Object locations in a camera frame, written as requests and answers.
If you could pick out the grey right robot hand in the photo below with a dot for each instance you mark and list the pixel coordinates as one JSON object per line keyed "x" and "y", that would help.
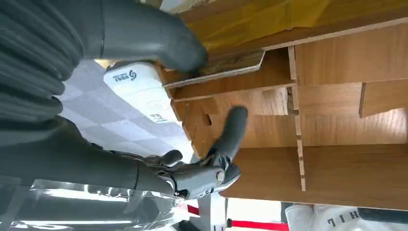
{"x": 79, "y": 169}

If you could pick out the pale grey flat pad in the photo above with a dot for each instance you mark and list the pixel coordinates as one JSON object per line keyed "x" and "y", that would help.
{"x": 140, "y": 89}

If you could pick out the red barrier belt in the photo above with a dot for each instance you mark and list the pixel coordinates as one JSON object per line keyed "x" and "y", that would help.
{"x": 255, "y": 225}

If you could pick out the person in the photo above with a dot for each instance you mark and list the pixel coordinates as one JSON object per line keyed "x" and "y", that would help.
{"x": 318, "y": 220}

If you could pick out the wooden card box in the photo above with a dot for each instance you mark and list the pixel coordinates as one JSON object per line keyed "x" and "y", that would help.
{"x": 350, "y": 172}

